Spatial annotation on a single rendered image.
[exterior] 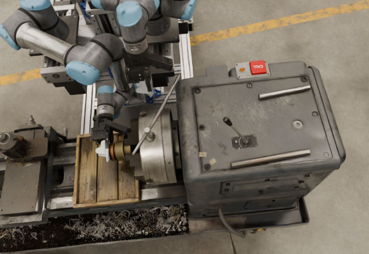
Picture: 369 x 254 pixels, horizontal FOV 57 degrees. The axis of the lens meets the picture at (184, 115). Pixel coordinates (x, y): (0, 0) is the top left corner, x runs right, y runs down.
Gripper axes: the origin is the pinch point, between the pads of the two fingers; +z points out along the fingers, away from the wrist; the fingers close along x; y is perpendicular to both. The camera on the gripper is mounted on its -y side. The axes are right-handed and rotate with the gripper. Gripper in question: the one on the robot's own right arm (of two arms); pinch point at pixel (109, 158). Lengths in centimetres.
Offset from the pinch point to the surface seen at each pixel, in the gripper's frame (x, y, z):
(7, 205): -11, 47, 12
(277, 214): -54, -77, 21
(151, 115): 13.6, -20.3, -11.4
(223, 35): -108, -74, -147
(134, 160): 2.9, -11.3, 2.9
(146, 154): 13.6, -17.9, 4.9
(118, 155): 2.7, -4.7, 0.0
